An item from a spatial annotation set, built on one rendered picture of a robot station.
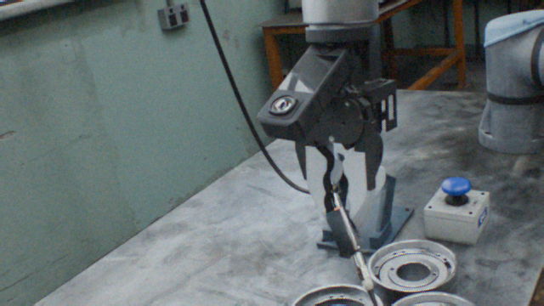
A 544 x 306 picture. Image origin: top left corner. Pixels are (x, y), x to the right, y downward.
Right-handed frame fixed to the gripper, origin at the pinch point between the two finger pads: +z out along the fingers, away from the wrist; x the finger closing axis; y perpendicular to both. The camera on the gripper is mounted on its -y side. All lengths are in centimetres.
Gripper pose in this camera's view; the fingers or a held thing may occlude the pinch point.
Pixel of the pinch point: (339, 218)
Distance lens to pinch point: 60.5
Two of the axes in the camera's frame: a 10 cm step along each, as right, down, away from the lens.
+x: -8.0, -1.1, 5.8
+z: 0.8, 9.6, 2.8
